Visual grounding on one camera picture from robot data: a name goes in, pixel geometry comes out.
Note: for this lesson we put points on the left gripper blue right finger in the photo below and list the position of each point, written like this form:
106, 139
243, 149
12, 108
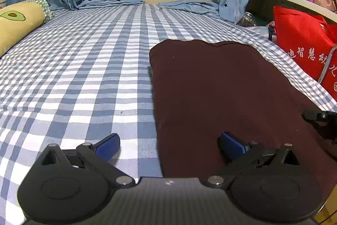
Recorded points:
231, 147

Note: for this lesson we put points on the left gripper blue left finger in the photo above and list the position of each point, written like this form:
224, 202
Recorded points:
107, 147

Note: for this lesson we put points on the maroon printed t-shirt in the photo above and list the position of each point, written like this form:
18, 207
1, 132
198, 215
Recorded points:
203, 89

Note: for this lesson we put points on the blue checked bed sheet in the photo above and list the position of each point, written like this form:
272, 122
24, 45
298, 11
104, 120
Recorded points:
86, 74

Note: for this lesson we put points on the red fabric tote bag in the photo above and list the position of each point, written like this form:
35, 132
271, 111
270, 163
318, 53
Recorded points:
311, 42

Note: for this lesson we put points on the yellow avocado print pillow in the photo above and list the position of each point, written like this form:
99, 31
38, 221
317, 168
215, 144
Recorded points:
17, 21

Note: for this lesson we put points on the green checked cushion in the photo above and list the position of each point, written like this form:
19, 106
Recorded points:
45, 7

